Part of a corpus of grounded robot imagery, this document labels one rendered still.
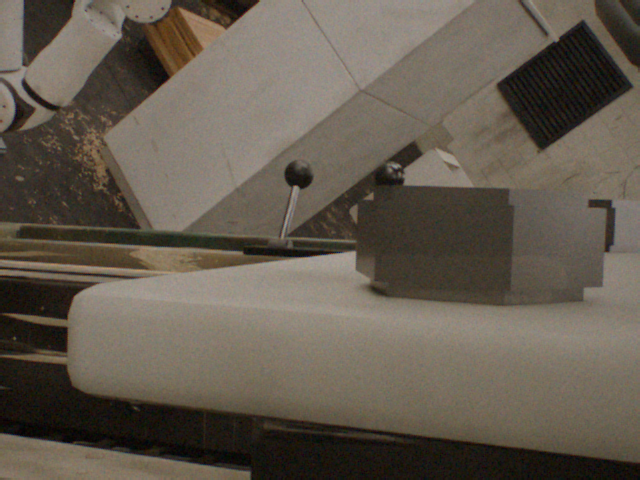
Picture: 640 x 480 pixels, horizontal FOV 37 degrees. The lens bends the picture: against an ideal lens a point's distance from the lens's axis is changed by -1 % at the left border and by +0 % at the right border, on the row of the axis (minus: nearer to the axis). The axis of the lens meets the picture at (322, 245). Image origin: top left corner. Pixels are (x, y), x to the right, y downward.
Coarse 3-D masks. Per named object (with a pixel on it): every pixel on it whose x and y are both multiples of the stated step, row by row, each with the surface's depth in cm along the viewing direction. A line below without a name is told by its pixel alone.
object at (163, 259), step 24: (0, 240) 129; (24, 240) 129; (72, 264) 124; (96, 264) 123; (120, 264) 122; (144, 264) 120; (168, 264) 119; (192, 264) 118; (216, 264) 117; (240, 264) 115
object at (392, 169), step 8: (384, 168) 115; (392, 168) 114; (400, 168) 115; (376, 176) 115; (384, 176) 114; (392, 176) 114; (400, 176) 115; (376, 184) 116; (384, 184) 115; (392, 184) 115; (400, 184) 115
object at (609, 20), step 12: (600, 0) 24; (612, 0) 23; (624, 0) 22; (636, 0) 22; (600, 12) 25; (612, 12) 23; (624, 12) 23; (636, 12) 22; (612, 24) 25; (624, 24) 23; (636, 24) 23; (612, 36) 25; (624, 36) 23; (636, 36) 23; (624, 48) 25; (636, 48) 24; (636, 60) 25
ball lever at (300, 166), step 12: (288, 168) 119; (300, 168) 119; (312, 168) 120; (288, 180) 119; (300, 180) 119; (312, 180) 120; (288, 204) 118; (288, 216) 117; (288, 228) 117; (276, 240) 115; (288, 240) 115
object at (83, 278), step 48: (0, 288) 45; (48, 288) 44; (0, 336) 45; (48, 336) 44; (0, 384) 45; (48, 384) 44; (96, 432) 43; (144, 432) 42; (192, 432) 41; (240, 432) 41
